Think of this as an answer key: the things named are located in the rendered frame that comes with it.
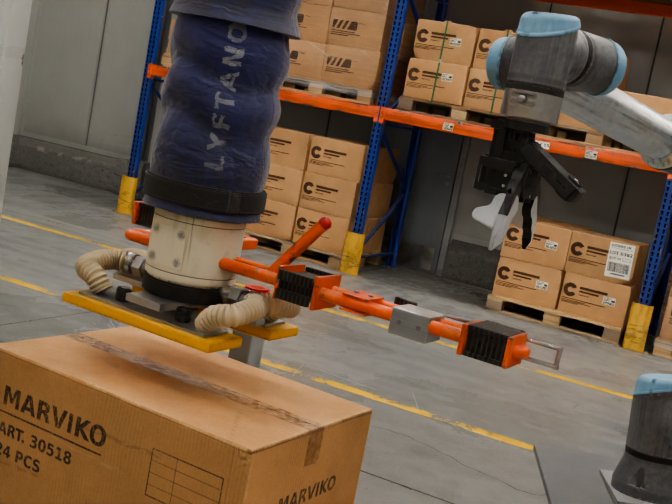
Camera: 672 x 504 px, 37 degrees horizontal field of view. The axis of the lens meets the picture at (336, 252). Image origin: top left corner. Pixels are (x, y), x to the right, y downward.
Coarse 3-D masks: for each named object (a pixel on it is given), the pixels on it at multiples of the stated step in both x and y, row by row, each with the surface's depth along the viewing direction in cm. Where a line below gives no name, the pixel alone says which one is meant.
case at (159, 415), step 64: (0, 384) 182; (64, 384) 174; (128, 384) 175; (192, 384) 182; (256, 384) 189; (0, 448) 182; (64, 448) 174; (128, 448) 167; (192, 448) 160; (256, 448) 155; (320, 448) 173
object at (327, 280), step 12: (300, 264) 176; (276, 276) 171; (288, 276) 169; (300, 276) 168; (312, 276) 173; (324, 276) 169; (336, 276) 172; (276, 288) 170; (288, 288) 170; (300, 288) 169; (312, 288) 168; (288, 300) 169; (300, 300) 168; (312, 300) 168
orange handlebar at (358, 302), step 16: (144, 240) 186; (256, 240) 208; (240, 272) 176; (256, 272) 174; (272, 272) 174; (336, 288) 172; (336, 304) 167; (352, 304) 165; (368, 304) 164; (384, 304) 167; (448, 320) 162; (448, 336) 157; (512, 352) 152; (528, 352) 153
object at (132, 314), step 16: (128, 288) 180; (80, 304) 179; (96, 304) 177; (112, 304) 177; (128, 304) 179; (128, 320) 174; (144, 320) 172; (160, 320) 172; (176, 320) 174; (192, 320) 176; (160, 336) 171; (176, 336) 169; (192, 336) 168; (208, 336) 169; (224, 336) 172; (208, 352) 166
